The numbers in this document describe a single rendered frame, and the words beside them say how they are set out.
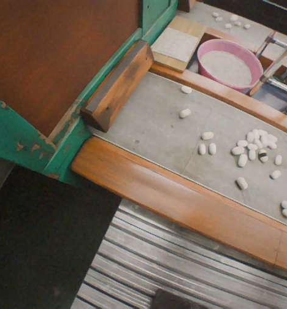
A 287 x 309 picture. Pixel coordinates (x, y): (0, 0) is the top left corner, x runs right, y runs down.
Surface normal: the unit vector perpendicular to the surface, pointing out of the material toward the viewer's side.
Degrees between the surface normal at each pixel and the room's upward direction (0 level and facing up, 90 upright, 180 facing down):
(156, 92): 0
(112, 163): 0
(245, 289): 0
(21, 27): 90
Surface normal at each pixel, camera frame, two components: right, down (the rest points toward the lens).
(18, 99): 0.90, 0.42
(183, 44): 0.02, -0.33
